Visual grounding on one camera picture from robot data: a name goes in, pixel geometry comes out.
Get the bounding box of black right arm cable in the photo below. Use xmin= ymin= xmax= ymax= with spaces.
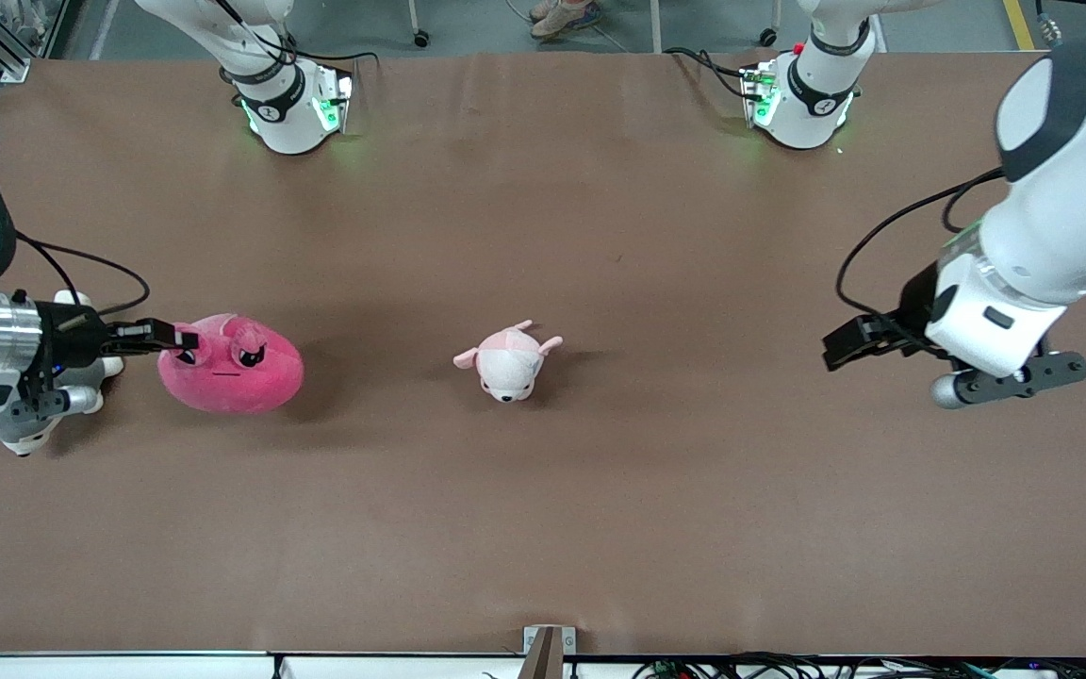
xmin=15 ymin=234 xmax=150 ymax=317

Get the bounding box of round pink plush toy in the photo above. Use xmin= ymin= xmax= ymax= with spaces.
xmin=157 ymin=314 xmax=305 ymax=416

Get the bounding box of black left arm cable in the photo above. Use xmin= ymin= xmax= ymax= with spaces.
xmin=835 ymin=168 xmax=1008 ymax=320

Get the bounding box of grey husky plush toy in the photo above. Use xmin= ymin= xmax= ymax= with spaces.
xmin=0 ymin=290 xmax=125 ymax=458

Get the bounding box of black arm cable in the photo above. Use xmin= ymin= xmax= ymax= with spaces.
xmin=15 ymin=234 xmax=150 ymax=317
xmin=835 ymin=168 xmax=1008 ymax=320

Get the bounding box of metal storage rack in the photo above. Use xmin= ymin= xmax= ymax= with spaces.
xmin=0 ymin=0 xmax=87 ymax=59

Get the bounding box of black cable bundle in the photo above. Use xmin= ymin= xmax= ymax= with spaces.
xmin=633 ymin=653 xmax=1086 ymax=679

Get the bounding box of metal table edge bracket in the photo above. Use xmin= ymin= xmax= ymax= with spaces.
xmin=522 ymin=625 xmax=578 ymax=679

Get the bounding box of white pink puppy plush toy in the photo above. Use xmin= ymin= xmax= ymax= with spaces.
xmin=452 ymin=321 xmax=565 ymax=404

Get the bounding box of aluminium frame corner post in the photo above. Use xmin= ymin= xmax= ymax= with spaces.
xmin=0 ymin=0 xmax=32 ymax=84

